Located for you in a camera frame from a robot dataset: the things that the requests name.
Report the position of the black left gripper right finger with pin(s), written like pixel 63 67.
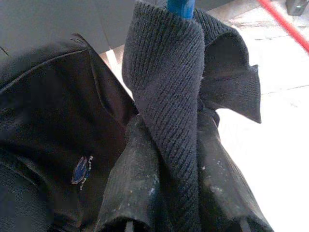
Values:
pixel 224 193

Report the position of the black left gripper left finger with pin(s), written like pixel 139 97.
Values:
pixel 130 181

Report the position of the navy blue polo shirt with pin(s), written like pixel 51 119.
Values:
pixel 169 72

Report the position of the blue plastic hanger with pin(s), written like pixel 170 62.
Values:
pixel 181 8

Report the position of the red plastic hanger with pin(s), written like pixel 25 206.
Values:
pixel 285 23

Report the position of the grey power strip green light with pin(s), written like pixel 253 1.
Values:
pixel 296 6

